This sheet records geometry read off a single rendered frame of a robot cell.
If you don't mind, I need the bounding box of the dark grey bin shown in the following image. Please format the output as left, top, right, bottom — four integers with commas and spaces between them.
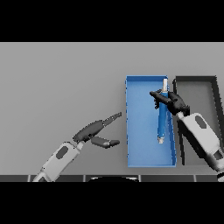
172, 75, 224, 166

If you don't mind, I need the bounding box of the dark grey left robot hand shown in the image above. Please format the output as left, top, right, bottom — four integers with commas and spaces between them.
72, 111, 123, 150

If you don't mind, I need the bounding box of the blue pipe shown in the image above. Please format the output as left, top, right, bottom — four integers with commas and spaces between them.
157, 78, 170, 144

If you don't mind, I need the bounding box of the blue bin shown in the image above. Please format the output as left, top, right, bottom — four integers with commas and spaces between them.
125, 75, 178, 168

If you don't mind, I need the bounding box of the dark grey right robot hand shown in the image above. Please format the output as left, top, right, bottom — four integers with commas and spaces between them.
149, 89, 191, 116

